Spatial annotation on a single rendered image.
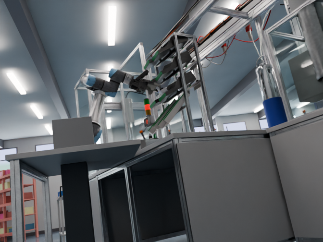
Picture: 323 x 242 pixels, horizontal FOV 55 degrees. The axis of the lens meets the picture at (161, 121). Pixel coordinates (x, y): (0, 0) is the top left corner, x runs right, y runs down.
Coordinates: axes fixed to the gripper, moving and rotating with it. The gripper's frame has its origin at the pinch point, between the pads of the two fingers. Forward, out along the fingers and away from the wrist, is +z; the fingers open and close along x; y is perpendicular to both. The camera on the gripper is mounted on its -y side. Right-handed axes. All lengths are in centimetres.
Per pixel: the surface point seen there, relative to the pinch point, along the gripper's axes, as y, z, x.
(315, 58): -30, 78, 56
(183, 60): -25.4, 10.6, 4.7
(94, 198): 81, -12, -119
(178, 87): -3.2, 12.1, 6.0
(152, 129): 24.8, 7.7, -19.1
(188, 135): 37, 20, 36
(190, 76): -14.9, 18.4, 4.9
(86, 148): 61, -30, 30
